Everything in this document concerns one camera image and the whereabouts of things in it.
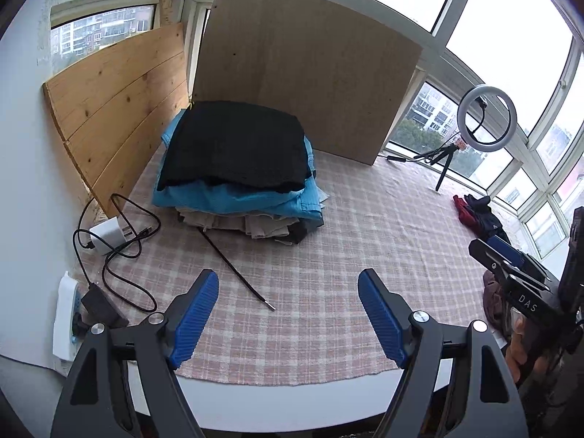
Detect red garment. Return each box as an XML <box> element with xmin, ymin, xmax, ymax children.
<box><xmin>452</xmin><ymin>195</ymin><xmax>479</xmax><ymax>234</ymax></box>

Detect folded white beige garment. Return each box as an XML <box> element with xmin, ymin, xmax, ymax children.
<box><xmin>175</xmin><ymin>186</ymin><xmax>330</xmax><ymax>242</ymax></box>

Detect folded blue garment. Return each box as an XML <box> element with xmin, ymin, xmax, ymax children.
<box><xmin>153</xmin><ymin>101</ymin><xmax>324</xmax><ymax>228</ymax></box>

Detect white power strip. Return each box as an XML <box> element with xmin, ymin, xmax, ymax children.
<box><xmin>53</xmin><ymin>272</ymin><xmax>81</xmax><ymax>362</ymax></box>

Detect pink plaid cloth mat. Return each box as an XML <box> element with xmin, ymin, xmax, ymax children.
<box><xmin>79</xmin><ymin>142</ymin><xmax>519</xmax><ymax>387</ymax></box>

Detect black power adapter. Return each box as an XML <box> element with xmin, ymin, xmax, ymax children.
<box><xmin>72</xmin><ymin>283</ymin><xmax>129</xmax><ymax>337</ymax></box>

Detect right hand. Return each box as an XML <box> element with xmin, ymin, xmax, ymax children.
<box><xmin>505</xmin><ymin>316</ymin><xmax>549</xmax><ymax>383</ymax></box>

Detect black garment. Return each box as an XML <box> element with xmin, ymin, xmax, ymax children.
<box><xmin>157</xmin><ymin>101</ymin><xmax>311</xmax><ymax>194</ymax></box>

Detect black ring light cable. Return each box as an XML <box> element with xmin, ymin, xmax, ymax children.
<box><xmin>385</xmin><ymin>97</ymin><xmax>487</xmax><ymax>164</ymax></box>

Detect orange pine wood panel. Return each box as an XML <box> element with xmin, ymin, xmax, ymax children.
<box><xmin>43</xmin><ymin>24</ymin><xmax>188</xmax><ymax>216</ymax></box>

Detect black tripod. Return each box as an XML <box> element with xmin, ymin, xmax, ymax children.
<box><xmin>413</xmin><ymin>143</ymin><xmax>459</xmax><ymax>192</ymax></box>

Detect black cord metal tip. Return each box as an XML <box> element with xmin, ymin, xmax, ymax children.
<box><xmin>196</xmin><ymin>226</ymin><xmax>276</xmax><ymax>311</ymax></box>

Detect navy blue garment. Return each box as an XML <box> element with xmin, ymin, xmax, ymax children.
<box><xmin>463</xmin><ymin>195</ymin><xmax>511</xmax><ymax>244</ymax></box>

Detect white charger block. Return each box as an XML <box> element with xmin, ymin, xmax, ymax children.
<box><xmin>89</xmin><ymin>216</ymin><xmax>132</xmax><ymax>255</ymax></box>

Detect brown garment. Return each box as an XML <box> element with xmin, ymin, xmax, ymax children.
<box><xmin>483</xmin><ymin>271</ymin><xmax>516</xmax><ymax>336</ymax></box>

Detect folded dark grey garment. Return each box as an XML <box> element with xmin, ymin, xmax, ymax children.
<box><xmin>273</xmin><ymin>219</ymin><xmax>324</xmax><ymax>245</ymax></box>

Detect large light wooden board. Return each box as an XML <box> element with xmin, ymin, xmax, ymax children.
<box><xmin>193</xmin><ymin>0</ymin><xmax>422</xmax><ymax>165</ymax></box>

